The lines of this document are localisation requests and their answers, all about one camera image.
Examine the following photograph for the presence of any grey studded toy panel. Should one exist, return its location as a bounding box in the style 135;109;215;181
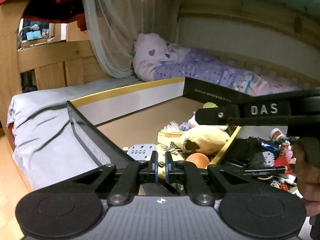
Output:
262;151;274;167

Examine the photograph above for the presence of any yellow cardboard box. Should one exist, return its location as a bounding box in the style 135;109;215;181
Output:
67;77;249;168

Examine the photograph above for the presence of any grey studded plate in box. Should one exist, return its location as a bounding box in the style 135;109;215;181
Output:
127;144;156;161

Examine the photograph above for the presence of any grey mosquito net curtain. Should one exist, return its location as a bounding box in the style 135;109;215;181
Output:
82;0;156;79

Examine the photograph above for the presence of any person's right hand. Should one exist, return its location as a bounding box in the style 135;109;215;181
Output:
293;140;320;217

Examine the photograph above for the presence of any orange ball in box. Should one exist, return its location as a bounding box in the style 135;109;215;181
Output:
185;153;210;168

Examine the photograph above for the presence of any wooden bed frame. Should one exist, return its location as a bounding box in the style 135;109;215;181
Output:
0;0;320;240

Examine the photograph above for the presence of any yellow plush toy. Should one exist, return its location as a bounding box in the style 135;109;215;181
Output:
156;121;230;163

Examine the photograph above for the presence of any green knitted ball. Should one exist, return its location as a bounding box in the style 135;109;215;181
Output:
202;102;217;109

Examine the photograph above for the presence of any grey bed sheet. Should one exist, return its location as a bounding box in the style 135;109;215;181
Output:
7;76;140;190

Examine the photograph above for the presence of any purple heart-pattern rolled quilt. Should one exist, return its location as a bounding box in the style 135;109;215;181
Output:
133;33;299;96

